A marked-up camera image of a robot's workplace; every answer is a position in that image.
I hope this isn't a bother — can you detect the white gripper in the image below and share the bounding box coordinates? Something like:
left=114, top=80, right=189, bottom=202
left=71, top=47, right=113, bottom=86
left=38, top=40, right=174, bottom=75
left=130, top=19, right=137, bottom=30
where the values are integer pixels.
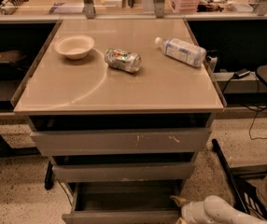
left=170, top=195, right=208, bottom=224

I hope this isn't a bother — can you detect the grey bottom drawer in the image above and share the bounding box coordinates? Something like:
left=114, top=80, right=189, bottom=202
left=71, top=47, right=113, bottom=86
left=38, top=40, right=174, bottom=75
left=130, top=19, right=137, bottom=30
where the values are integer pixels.
left=62, top=181, right=180, bottom=224

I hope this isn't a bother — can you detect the grey drawer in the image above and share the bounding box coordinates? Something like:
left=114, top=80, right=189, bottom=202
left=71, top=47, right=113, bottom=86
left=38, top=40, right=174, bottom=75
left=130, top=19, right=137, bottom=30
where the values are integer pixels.
left=62, top=181, right=180, bottom=224
left=31, top=128, right=211, bottom=156
left=52, top=162, right=194, bottom=182

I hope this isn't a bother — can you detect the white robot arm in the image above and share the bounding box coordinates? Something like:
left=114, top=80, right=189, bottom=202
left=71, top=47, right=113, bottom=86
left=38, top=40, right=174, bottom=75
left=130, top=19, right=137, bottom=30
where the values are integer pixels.
left=170, top=195, right=267, bottom=224

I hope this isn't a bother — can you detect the grey middle drawer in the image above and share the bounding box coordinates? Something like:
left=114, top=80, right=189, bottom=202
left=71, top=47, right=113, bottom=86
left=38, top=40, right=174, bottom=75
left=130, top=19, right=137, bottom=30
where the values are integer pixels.
left=52, top=162, right=194, bottom=182

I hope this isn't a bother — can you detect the grey top drawer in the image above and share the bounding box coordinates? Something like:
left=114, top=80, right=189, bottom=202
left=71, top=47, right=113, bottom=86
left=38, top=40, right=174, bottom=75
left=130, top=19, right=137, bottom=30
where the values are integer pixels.
left=31, top=128, right=211, bottom=156

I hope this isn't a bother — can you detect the grey drawer cabinet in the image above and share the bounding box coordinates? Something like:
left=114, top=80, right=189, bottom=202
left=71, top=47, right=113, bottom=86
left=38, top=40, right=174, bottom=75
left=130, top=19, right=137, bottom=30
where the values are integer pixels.
left=10, top=18, right=228, bottom=203

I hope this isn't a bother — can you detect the black power adapter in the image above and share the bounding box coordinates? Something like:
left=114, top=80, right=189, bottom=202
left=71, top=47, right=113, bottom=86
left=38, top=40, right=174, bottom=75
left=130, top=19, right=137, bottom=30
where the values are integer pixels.
left=233, top=68, right=250, bottom=79

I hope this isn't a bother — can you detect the crushed soda can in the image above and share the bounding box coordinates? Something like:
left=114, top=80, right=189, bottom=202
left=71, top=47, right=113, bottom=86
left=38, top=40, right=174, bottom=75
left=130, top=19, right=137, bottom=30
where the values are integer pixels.
left=105, top=48, right=141, bottom=74

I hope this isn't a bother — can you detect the clear plastic water bottle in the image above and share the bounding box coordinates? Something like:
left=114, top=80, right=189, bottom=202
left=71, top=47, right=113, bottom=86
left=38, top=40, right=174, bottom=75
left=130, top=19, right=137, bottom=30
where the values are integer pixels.
left=155, top=37, right=206, bottom=68

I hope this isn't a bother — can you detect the white paper bowl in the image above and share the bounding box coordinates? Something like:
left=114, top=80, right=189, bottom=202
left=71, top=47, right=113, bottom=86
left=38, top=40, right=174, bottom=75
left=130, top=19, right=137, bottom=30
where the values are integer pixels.
left=54, top=35, right=94, bottom=60

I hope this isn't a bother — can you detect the black floor cable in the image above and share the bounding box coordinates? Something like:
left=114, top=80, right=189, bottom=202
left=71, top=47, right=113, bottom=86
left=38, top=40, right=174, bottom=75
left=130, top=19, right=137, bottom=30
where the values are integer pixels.
left=56, top=179, right=74, bottom=207

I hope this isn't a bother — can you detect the black cable right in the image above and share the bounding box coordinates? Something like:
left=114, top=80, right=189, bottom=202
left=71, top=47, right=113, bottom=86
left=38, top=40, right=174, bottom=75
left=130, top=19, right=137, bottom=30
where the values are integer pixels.
left=239, top=75, right=267, bottom=141

